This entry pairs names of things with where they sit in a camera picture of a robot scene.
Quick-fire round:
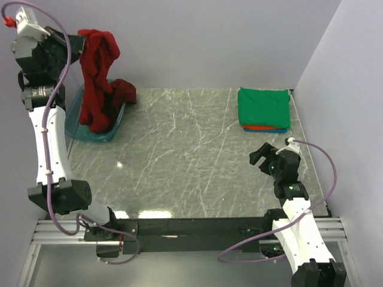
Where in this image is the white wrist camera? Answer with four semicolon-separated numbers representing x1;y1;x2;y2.
275;137;300;155
4;6;51;41

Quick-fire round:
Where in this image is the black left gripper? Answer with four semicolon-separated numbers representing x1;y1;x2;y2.
37;25;86;78

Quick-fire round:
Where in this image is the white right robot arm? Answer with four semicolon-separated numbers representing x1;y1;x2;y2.
250;140;346;286

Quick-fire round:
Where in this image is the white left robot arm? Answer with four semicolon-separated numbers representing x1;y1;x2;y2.
11;24;120;240

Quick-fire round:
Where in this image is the bright red t shirt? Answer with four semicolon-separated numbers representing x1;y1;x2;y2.
78;29;120;133

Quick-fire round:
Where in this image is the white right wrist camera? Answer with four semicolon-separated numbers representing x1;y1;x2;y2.
275;137;300;155

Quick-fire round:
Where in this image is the blue transparent plastic bin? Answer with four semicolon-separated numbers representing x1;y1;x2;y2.
65;84;126;143

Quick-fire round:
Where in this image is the dark red t shirt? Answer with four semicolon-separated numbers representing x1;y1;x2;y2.
104;79;137;121

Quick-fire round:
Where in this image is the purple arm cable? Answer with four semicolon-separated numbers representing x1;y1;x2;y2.
217;139;337;264
0;0;141;266

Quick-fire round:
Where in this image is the green folded t shirt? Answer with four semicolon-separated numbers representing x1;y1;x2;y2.
237;87;291;129

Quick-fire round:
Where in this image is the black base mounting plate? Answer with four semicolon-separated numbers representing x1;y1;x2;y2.
84;217;264;258

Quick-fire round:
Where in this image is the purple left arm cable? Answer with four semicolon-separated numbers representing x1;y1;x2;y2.
0;0;141;266

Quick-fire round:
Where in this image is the orange folded t shirt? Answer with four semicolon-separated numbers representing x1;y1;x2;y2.
242;125;286;130

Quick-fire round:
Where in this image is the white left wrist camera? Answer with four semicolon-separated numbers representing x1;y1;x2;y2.
4;6;51;41

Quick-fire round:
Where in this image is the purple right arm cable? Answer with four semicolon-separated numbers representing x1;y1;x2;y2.
217;139;337;264

